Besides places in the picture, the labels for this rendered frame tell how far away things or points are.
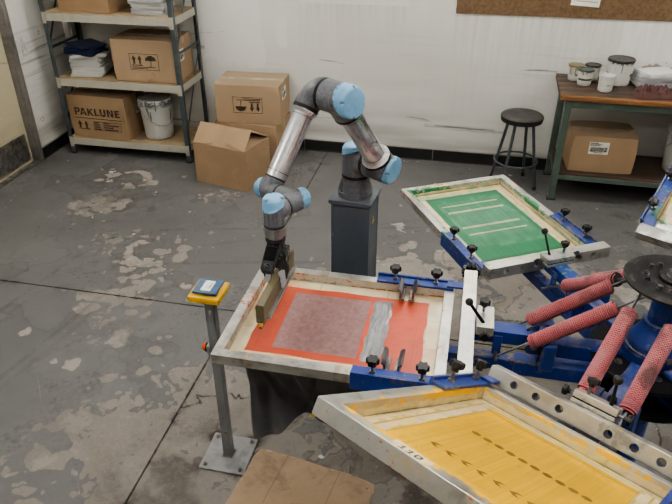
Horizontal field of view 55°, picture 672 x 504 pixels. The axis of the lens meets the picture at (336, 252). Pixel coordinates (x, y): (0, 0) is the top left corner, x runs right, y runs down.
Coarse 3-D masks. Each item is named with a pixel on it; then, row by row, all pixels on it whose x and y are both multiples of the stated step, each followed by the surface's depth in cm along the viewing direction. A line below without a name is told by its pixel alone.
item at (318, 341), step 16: (272, 320) 242; (288, 320) 242; (304, 320) 242; (256, 336) 234; (272, 336) 234; (288, 336) 234; (304, 336) 234; (320, 336) 234; (336, 336) 234; (352, 336) 234; (400, 336) 234; (416, 336) 234; (272, 352) 226; (288, 352) 226; (304, 352) 226; (320, 352) 226; (336, 352) 226; (352, 352) 226; (416, 352) 226; (400, 368) 219
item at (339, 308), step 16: (288, 288) 259; (288, 304) 250; (304, 304) 250; (320, 304) 250; (336, 304) 250; (352, 304) 250; (368, 304) 250; (400, 304) 250; (416, 304) 250; (320, 320) 242; (336, 320) 242; (352, 320) 242; (368, 320) 242; (400, 320) 242; (416, 320) 242
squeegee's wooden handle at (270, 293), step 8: (288, 264) 244; (272, 280) 231; (272, 288) 227; (280, 288) 237; (264, 296) 222; (272, 296) 227; (256, 304) 219; (264, 304) 219; (272, 304) 228; (256, 312) 219; (264, 312) 219; (256, 320) 221; (264, 320) 221
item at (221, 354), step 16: (304, 272) 263; (320, 272) 263; (336, 272) 263; (256, 288) 253; (368, 288) 259; (384, 288) 258; (240, 304) 244; (448, 304) 244; (240, 320) 236; (448, 320) 236; (224, 336) 228; (448, 336) 228; (224, 352) 221; (240, 352) 221; (256, 368) 219; (272, 368) 217; (288, 368) 216; (304, 368) 214; (320, 368) 214; (336, 368) 214
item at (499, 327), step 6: (498, 324) 226; (504, 324) 226; (510, 324) 226; (516, 324) 226; (498, 330) 223; (504, 330) 223; (510, 330) 223; (516, 330) 223; (522, 330) 223; (474, 336) 225; (492, 336) 224; (504, 336) 223; (510, 336) 222; (516, 336) 222; (522, 336) 221; (504, 342) 224; (510, 342) 223; (516, 342) 223; (522, 342) 222
